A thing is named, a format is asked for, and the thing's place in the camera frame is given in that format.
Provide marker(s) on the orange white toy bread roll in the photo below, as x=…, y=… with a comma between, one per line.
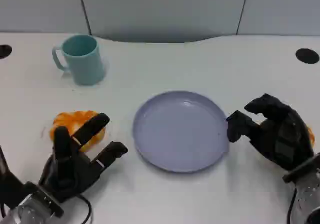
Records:
x=311, y=136
x=67, y=120

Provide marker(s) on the pale green mug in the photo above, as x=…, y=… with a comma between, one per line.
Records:
x=85, y=67

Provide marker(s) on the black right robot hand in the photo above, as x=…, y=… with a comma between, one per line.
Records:
x=282, y=136

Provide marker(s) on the black table grommet hole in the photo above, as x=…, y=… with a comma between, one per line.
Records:
x=4, y=51
x=307, y=56

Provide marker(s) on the lilac plate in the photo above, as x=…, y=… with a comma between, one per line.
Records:
x=180, y=134

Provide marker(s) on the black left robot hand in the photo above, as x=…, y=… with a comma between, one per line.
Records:
x=70, y=169

